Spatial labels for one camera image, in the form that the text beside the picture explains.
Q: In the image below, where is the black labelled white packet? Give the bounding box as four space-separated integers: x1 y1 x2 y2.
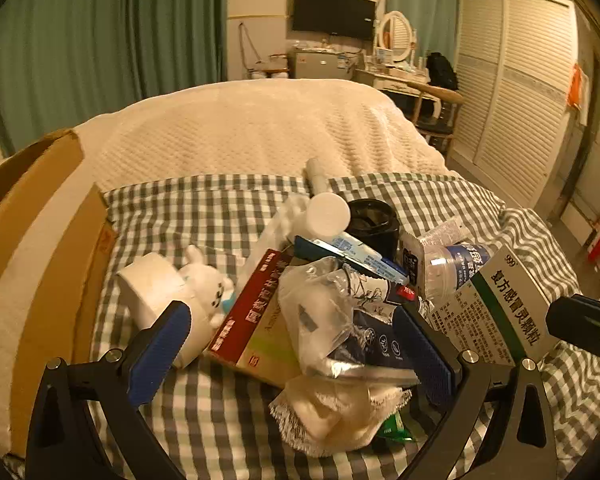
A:
400 232 428 296

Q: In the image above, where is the narrow green curtain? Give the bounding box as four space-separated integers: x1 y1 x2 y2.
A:
386 0 458 68

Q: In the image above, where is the small clear plastic packet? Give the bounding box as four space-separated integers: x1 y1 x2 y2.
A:
420 220 473 248

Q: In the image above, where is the white frayed cloth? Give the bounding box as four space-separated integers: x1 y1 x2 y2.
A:
270 375 413 458

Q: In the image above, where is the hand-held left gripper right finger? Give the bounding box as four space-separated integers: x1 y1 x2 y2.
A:
390 305 561 480

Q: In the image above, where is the white plastic tube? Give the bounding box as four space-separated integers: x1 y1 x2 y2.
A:
305 157 333 196

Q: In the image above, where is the metal folding rack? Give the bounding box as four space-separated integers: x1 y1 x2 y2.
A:
237 20 291 80

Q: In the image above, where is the white plush toy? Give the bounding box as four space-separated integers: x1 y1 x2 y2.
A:
172 245 236 368

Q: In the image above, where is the dark blue foil packet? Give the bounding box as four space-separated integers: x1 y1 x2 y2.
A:
325 305 421 386

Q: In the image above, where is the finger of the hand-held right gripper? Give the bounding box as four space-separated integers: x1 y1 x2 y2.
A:
546 294 600 372

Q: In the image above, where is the white dressing table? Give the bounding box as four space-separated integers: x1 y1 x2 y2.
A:
355 62 446 106

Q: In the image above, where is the wooden chair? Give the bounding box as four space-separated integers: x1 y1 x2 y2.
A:
405 81 466 153

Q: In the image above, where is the grey mini fridge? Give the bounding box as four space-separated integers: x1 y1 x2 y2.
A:
292 47 353 81

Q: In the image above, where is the red medicine box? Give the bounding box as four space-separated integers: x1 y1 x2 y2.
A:
205 248 326 391

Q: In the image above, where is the orange hanging bag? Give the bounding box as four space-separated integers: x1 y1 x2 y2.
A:
566 62 588 108

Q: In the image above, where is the clear plastic water bottle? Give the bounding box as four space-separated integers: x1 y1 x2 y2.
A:
422 242 501 303

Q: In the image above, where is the green white medicine box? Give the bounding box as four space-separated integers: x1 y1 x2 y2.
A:
427 245 563 366

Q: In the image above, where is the black backpack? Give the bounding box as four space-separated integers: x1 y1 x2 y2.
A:
425 51 460 91

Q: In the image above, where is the white louvred wardrobe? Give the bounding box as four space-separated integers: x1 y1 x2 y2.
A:
450 0 588 208

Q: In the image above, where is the frosted white plastic pouch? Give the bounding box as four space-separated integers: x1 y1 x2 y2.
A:
260 195 311 261

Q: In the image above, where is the small green packet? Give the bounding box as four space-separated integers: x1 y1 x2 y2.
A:
380 412 416 443

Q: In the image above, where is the black jar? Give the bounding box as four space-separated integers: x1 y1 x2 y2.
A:
347 199 401 261

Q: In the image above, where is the white round-capped bottle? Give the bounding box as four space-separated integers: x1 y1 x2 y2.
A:
300 192 352 241

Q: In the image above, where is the white oval vanity mirror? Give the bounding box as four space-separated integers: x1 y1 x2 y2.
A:
375 10 416 63

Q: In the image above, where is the black television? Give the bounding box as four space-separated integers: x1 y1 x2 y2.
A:
292 0 376 41

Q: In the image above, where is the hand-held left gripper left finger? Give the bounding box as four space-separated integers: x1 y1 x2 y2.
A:
27 300 193 480

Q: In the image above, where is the clear plastic bag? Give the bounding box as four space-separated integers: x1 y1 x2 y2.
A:
278 257 396 378

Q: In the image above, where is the brown cardboard box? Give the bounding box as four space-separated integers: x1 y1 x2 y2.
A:
0 129 118 458

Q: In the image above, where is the white textured blanket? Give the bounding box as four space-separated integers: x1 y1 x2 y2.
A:
72 79 461 196

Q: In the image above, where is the wide green curtain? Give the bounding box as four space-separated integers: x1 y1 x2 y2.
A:
0 0 229 158

